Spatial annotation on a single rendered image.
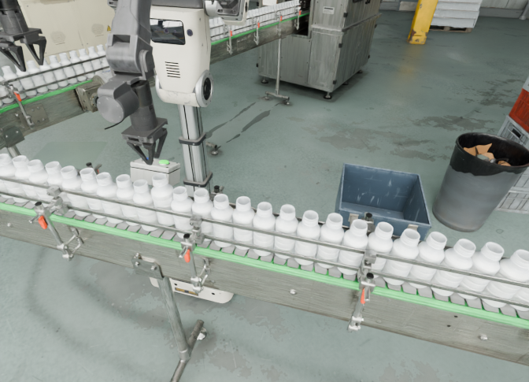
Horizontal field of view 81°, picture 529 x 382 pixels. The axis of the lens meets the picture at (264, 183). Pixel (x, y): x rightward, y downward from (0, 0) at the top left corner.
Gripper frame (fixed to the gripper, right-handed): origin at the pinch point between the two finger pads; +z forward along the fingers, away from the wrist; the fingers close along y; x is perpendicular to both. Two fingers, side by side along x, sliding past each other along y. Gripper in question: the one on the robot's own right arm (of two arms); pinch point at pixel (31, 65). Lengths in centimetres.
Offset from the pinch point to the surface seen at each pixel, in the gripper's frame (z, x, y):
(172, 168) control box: 28.8, 39.6, -0.2
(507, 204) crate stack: 131, 236, -158
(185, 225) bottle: 34, 52, 18
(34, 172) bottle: 25.7, 4.2, 16.7
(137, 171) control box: 30.4, 28.3, 2.5
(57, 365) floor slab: 140, -26, 31
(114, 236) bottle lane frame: 43, 28, 20
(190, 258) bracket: 37, 57, 27
